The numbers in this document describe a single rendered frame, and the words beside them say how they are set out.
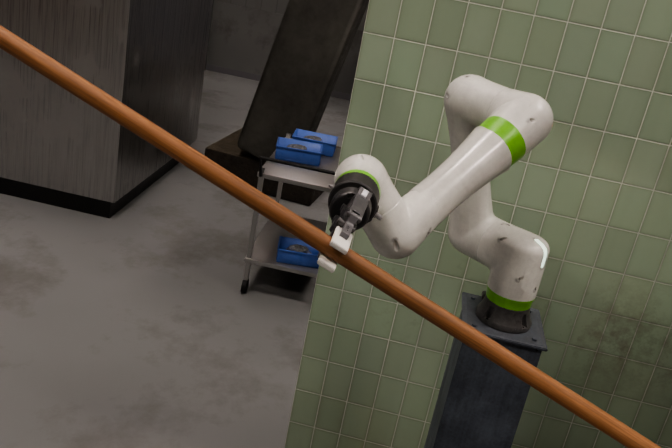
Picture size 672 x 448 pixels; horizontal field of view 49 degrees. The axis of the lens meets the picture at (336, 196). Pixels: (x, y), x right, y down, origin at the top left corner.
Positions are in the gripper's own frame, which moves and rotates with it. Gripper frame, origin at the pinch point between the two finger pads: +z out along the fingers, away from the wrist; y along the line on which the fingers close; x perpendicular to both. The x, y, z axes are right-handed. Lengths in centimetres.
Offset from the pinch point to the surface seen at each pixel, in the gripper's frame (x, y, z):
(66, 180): 139, 209, -321
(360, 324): -36, 78, -127
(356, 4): 43, 24, -420
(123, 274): 66, 203, -257
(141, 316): 41, 193, -219
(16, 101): 189, 179, -321
